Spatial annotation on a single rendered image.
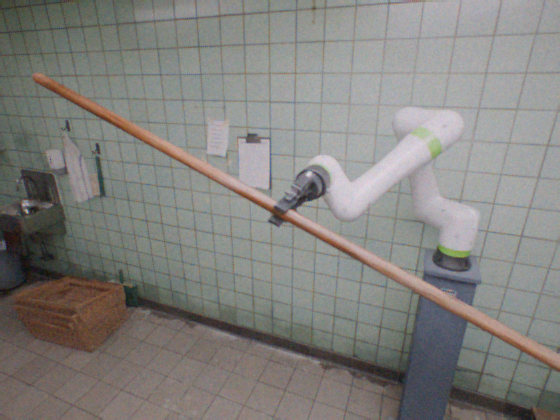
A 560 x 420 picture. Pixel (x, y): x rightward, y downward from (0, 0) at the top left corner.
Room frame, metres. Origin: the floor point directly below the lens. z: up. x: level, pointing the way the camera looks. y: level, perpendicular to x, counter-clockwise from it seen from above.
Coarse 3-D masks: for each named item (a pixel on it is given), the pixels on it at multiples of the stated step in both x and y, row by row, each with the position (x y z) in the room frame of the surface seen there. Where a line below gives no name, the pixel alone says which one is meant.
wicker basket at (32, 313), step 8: (56, 288) 2.34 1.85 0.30; (64, 288) 2.41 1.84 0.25; (72, 288) 2.45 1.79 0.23; (80, 288) 2.42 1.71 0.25; (88, 288) 2.40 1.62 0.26; (96, 288) 2.38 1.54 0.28; (48, 296) 2.27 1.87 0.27; (112, 296) 2.34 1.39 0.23; (16, 304) 2.01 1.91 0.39; (96, 304) 2.07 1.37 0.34; (112, 304) 2.21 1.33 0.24; (24, 312) 2.01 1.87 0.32; (32, 312) 1.98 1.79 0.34; (40, 312) 1.95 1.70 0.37; (48, 312) 1.92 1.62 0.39; (40, 320) 1.99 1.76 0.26; (48, 320) 1.97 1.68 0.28; (64, 320) 1.91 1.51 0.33; (72, 320) 1.89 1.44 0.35; (80, 320) 1.92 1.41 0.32; (88, 320) 1.98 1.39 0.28; (104, 320) 2.10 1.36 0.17; (80, 328) 1.90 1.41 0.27; (96, 328) 2.02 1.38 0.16; (88, 336) 1.95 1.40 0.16
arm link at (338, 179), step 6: (318, 156) 1.04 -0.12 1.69; (324, 156) 1.03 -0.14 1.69; (312, 162) 1.01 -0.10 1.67; (318, 162) 0.99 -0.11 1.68; (324, 162) 0.99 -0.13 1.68; (330, 162) 1.01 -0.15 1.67; (336, 162) 1.03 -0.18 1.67; (324, 168) 0.95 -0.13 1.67; (330, 168) 0.98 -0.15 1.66; (336, 168) 1.01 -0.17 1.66; (330, 174) 0.96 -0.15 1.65; (336, 174) 1.00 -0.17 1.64; (342, 174) 1.01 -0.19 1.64; (330, 180) 0.95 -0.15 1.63; (336, 180) 0.99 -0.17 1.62; (342, 180) 0.99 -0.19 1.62; (348, 180) 1.02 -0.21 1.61; (330, 186) 0.98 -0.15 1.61; (336, 186) 0.98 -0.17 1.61; (342, 186) 0.98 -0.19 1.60; (324, 198) 1.00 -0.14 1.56
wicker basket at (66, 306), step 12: (72, 276) 2.46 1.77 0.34; (36, 288) 2.19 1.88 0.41; (48, 288) 2.28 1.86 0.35; (60, 288) 2.38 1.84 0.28; (108, 288) 2.37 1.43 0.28; (120, 288) 2.32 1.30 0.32; (24, 300) 2.00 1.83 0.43; (36, 300) 1.97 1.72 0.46; (48, 300) 2.25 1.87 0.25; (60, 300) 2.33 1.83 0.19; (72, 300) 2.32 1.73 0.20; (84, 300) 2.32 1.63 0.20; (96, 300) 2.07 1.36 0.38; (108, 300) 2.17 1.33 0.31; (120, 300) 2.29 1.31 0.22; (60, 312) 1.95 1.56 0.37; (72, 312) 1.91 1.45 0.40; (84, 312) 1.95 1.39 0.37; (96, 312) 2.04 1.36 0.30; (108, 312) 2.15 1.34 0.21; (96, 324) 2.02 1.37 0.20
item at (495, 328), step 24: (72, 96) 0.93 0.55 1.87; (120, 120) 0.88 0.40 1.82; (168, 144) 0.83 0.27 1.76; (192, 168) 0.79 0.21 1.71; (216, 168) 0.79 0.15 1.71; (240, 192) 0.74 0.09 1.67; (288, 216) 0.70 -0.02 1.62; (336, 240) 0.66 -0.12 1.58; (384, 264) 0.62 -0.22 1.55; (408, 288) 0.60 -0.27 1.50; (432, 288) 0.59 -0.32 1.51; (456, 312) 0.56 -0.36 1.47; (480, 312) 0.56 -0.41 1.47; (504, 336) 0.53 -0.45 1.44; (552, 360) 0.50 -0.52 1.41
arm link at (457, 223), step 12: (444, 204) 1.26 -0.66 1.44; (456, 204) 1.24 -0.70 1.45; (432, 216) 1.27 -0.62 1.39; (444, 216) 1.22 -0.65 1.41; (456, 216) 1.18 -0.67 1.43; (468, 216) 1.16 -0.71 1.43; (480, 216) 1.18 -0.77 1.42; (444, 228) 1.21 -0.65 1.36; (456, 228) 1.17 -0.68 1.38; (468, 228) 1.16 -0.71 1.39; (444, 240) 1.20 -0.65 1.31; (456, 240) 1.17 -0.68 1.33; (468, 240) 1.16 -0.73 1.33; (444, 252) 1.19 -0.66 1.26; (456, 252) 1.16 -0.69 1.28; (468, 252) 1.17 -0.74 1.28
